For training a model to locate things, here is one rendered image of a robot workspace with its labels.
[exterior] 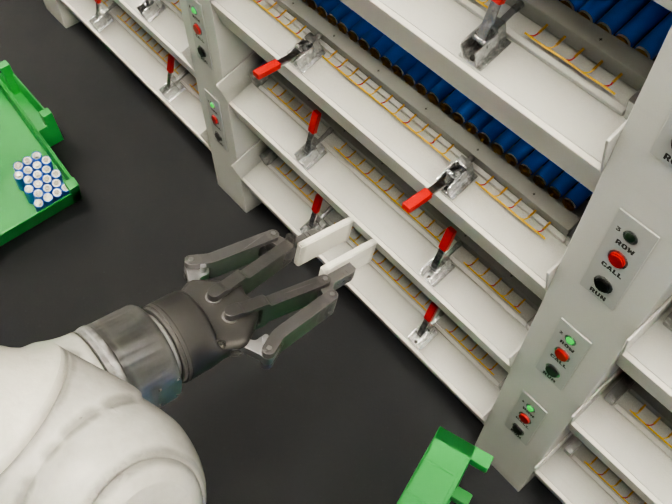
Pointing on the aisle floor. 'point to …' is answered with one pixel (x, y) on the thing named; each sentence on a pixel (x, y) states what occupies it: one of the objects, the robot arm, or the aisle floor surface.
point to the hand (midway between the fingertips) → (336, 252)
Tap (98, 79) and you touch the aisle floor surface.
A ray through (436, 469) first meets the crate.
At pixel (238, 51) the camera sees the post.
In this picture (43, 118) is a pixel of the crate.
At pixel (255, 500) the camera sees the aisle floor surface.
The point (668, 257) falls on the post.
